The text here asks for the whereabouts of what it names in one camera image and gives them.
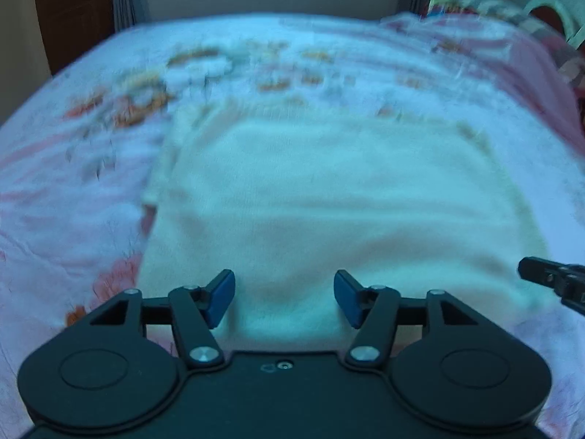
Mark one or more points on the floral pink bed sheet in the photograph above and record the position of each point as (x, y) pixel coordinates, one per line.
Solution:
(77, 157)

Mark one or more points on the cream knit sweater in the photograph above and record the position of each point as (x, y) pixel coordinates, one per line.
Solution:
(286, 195)

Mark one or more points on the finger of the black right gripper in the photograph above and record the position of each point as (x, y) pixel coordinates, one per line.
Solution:
(567, 281)

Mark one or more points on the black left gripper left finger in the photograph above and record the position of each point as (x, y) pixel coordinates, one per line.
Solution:
(192, 313)

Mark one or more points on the dark wooden wardrobe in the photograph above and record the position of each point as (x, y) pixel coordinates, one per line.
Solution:
(70, 28)

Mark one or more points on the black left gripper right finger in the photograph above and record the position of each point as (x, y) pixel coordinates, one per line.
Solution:
(375, 313)

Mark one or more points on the striped colourful pillow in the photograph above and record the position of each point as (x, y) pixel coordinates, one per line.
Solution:
(569, 62)

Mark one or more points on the red white headboard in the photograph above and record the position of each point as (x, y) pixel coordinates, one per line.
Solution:
(557, 16)

